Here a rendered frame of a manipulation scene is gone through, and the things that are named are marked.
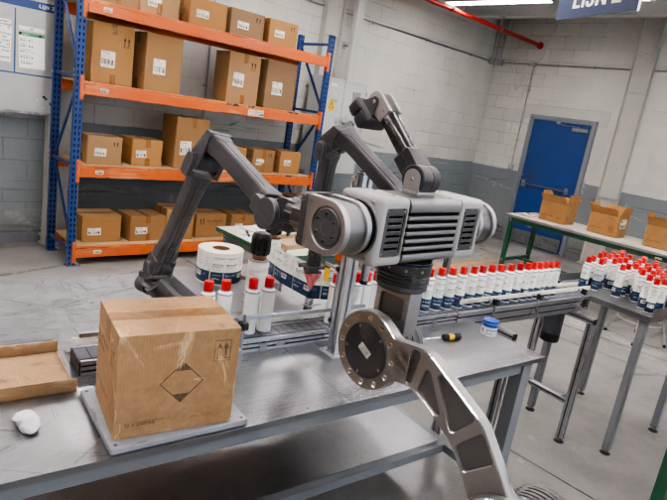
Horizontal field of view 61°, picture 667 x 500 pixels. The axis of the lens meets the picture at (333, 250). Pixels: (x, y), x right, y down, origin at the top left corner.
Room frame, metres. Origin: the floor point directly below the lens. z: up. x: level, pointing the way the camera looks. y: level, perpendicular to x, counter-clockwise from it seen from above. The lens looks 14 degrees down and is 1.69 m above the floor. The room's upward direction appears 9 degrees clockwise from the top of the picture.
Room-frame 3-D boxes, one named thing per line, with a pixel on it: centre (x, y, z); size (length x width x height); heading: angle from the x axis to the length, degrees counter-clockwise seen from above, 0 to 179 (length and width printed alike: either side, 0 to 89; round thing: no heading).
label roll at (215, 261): (2.43, 0.50, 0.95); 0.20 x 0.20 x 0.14
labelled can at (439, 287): (2.48, -0.50, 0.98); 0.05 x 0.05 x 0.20
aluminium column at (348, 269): (1.95, -0.07, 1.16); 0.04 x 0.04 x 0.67; 38
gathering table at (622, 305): (3.42, -1.86, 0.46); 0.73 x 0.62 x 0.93; 128
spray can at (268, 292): (1.92, 0.21, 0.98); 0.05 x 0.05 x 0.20
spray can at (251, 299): (1.88, 0.26, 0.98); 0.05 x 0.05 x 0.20
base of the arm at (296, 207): (1.27, 0.07, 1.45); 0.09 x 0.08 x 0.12; 135
